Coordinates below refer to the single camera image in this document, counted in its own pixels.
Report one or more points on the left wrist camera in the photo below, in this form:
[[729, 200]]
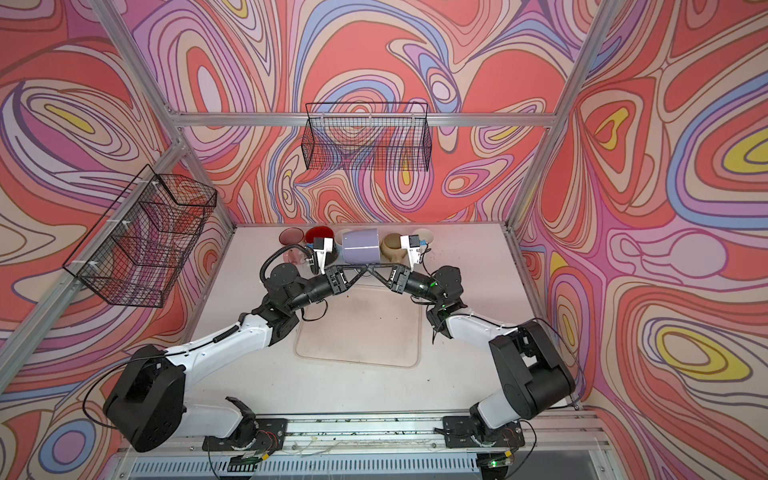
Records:
[[324, 252]]

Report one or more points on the black wire basket back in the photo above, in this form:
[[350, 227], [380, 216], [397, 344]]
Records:
[[367, 136]]

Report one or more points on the black wire basket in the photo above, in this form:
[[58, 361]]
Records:
[[146, 247], [367, 136]]

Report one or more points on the purple mug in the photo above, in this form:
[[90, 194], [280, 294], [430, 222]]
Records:
[[361, 246]]

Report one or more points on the aluminium front rail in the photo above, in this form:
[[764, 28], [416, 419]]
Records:
[[402, 432]]

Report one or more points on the white mug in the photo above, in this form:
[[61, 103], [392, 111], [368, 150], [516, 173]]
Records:
[[425, 235]]

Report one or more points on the beige ceramic teapot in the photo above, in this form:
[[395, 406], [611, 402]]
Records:
[[391, 248]]

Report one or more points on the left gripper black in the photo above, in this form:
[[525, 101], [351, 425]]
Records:
[[335, 275]]

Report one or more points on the black wire basket left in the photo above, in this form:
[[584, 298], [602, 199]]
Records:
[[146, 247]]

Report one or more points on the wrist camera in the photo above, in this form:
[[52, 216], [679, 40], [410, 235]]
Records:
[[324, 252], [412, 245]]

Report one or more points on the pink mug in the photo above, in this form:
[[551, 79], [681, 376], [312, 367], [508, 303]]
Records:
[[293, 236]]

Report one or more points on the black skull mug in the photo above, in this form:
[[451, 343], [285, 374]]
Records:
[[318, 232]]

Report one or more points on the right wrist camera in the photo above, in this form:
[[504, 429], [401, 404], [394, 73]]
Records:
[[412, 245]]

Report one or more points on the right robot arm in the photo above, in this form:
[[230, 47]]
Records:
[[532, 374]]

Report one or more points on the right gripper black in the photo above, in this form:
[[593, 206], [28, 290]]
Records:
[[399, 273]]

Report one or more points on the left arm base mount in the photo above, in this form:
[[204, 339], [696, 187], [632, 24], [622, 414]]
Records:
[[265, 435]]

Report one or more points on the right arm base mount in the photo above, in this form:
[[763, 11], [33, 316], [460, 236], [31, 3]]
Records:
[[467, 431]]

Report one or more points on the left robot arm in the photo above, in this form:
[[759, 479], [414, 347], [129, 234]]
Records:
[[151, 403]]

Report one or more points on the beige plastic tray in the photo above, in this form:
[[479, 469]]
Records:
[[365, 325]]

